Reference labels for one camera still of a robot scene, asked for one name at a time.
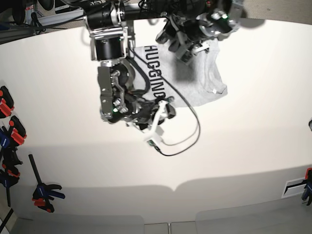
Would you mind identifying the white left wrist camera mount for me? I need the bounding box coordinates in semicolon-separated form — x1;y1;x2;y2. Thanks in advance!
175;40;211;64

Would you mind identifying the orange black clamp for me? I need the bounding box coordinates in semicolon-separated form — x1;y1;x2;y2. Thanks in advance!
9;116;27;147
0;85;14;119

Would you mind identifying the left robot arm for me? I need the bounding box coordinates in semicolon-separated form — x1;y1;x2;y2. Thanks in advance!
155;0;244;55

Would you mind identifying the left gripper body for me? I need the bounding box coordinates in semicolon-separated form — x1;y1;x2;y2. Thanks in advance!
156;14;195;53

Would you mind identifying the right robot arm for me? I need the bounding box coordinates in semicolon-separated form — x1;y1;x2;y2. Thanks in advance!
84;0;176;130

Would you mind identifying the orange black clamp lower left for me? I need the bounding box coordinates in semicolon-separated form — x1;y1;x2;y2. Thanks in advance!
9;116;27;147

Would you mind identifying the grey T-shirt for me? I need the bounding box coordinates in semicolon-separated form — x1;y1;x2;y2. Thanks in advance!
134;39;228;107

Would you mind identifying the white label plate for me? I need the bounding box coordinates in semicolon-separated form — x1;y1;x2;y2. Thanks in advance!
281;178;306;198

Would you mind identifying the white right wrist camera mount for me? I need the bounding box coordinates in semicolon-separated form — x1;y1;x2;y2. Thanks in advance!
144;99;169;151

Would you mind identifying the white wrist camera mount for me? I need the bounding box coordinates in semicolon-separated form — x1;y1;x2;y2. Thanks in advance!
144;99;169;151
175;40;211;64

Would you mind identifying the orange black clamp upper left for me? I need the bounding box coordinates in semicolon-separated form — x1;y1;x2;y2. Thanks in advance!
0;85;14;119

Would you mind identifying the aluminium frame rail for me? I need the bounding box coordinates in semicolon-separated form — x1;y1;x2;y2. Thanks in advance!
0;10;83;44

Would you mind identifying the blue clamp right edge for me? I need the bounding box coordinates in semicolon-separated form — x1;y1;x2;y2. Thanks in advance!
301;168;312;206

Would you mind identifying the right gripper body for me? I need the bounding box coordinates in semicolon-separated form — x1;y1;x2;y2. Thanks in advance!
126;97;176;130

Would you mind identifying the blue bar clamp on table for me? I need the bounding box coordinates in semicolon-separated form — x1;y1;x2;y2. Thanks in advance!
28;154;65;213

